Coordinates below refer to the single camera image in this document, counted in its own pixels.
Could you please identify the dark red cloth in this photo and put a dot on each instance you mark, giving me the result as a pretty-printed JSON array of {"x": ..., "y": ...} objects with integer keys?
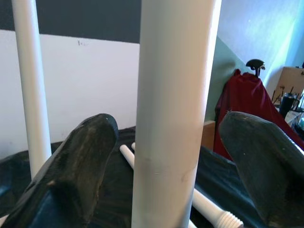
[{"x": 249, "y": 95}]

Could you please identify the brown cardboard box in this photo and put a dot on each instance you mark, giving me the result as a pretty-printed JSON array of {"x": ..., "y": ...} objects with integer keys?
[{"x": 209, "y": 135}]

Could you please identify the black tumbler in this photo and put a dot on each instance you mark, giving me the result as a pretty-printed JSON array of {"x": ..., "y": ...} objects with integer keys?
[{"x": 286, "y": 104}]

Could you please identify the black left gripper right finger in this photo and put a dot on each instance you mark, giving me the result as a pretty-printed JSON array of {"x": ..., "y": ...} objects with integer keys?
[{"x": 268, "y": 171}]

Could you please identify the black coat stand knob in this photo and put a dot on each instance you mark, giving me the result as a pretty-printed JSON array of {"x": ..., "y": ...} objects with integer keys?
[{"x": 255, "y": 63}]

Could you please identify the tan cardboard box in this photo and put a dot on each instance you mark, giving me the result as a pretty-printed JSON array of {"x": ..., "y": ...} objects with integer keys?
[{"x": 292, "y": 78}]

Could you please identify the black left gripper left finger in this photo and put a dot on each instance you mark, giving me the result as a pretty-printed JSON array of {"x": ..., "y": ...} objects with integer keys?
[{"x": 76, "y": 171}]

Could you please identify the black plastic table cloth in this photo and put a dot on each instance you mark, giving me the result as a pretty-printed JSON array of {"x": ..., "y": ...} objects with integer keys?
[{"x": 213, "y": 171}]

